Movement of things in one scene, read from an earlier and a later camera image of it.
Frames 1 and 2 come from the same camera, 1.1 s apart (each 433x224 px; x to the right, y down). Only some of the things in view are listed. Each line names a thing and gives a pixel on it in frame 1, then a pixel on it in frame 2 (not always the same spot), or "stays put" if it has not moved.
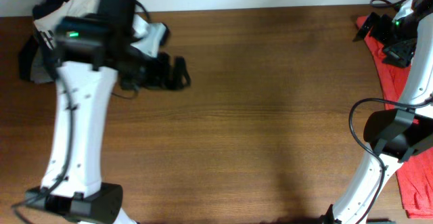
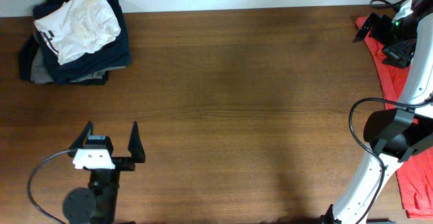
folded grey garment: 39,72 stays put
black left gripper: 149,78 -> 134,147
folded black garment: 26,58 stays put
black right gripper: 402,57 stays put
